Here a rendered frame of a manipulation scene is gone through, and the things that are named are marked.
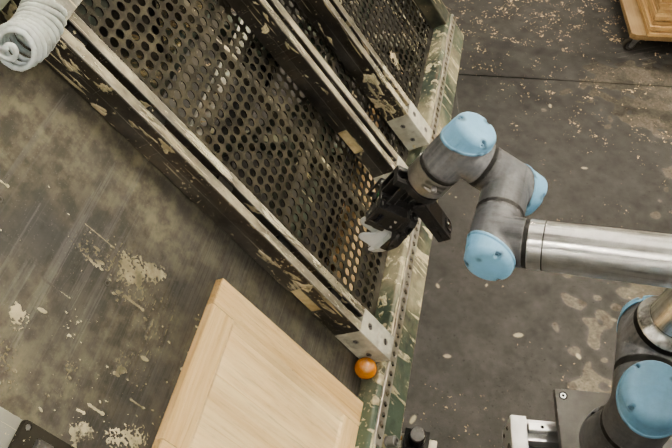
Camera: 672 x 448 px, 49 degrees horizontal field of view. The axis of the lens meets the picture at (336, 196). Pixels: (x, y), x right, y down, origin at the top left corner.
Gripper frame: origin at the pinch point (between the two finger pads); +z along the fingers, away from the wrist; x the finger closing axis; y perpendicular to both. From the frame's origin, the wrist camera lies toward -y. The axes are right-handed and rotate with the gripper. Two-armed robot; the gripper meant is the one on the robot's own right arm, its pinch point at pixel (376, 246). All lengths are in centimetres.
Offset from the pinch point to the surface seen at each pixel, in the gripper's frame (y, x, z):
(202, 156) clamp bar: 35.7, -6.2, 1.8
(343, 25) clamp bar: 10, -72, 8
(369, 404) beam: -20.0, 12.0, 36.4
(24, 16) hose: 67, 9, -27
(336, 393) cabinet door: -10.4, 13.5, 33.4
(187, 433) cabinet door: 22.7, 36.7, 18.7
